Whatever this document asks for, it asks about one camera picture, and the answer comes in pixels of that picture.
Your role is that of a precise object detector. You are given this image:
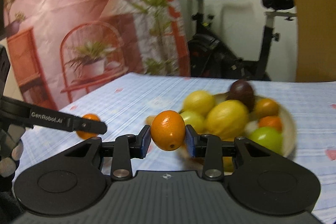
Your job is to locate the beige round plate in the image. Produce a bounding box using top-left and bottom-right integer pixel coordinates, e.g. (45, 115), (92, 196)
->
(181, 93), (297, 161)

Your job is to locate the large yellow lemon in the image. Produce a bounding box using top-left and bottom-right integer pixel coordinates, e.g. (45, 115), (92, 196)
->
(205, 100), (250, 140)

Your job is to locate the green round fruit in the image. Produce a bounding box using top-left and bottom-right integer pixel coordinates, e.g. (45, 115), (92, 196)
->
(248, 127), (284, 155)

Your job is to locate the black exercise bike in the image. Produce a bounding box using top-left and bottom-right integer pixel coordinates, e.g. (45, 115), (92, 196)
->
(178, 0), (298, 81)

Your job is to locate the dark purple passion fruit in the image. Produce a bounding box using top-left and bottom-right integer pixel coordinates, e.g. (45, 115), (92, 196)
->
(227, 80), (256, 112)

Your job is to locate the person's left hand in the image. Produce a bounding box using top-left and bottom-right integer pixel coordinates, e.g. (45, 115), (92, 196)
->
(0, 125), (25, 178)

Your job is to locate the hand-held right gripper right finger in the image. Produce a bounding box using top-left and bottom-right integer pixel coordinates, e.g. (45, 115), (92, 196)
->
(185, 124), (274, 180)

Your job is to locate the printed backdrop cloth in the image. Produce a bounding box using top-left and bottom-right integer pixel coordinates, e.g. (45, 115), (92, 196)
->
(4, 0), (191, 111)

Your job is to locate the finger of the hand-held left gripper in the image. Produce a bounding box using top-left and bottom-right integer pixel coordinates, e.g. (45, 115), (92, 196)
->
(71, 117), (108, 136)

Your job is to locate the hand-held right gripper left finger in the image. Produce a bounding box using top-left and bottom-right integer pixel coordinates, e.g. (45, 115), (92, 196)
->
(64, 124), (152, 180)

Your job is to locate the wooden door panel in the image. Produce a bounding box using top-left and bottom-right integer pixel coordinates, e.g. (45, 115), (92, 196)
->
(285, 0), (336, 83)

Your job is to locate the yellow-green round fruit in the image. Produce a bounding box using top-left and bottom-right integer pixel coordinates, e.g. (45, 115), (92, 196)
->
(180, 111), (206, 135)

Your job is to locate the small yellow lemon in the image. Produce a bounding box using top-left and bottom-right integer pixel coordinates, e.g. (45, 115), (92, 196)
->
(183, 91), (216, 117)

